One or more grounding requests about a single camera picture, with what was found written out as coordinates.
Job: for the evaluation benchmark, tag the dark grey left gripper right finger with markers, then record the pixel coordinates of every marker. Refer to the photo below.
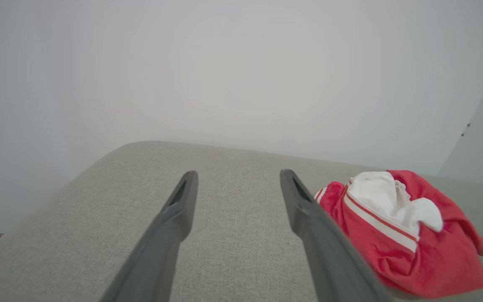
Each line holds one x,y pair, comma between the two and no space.
329,256

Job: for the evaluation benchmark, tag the red and white jersey garment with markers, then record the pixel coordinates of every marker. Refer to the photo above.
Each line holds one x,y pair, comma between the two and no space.
434,260

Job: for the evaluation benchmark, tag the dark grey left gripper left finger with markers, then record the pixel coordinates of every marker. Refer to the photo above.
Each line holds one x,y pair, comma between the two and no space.
162,251

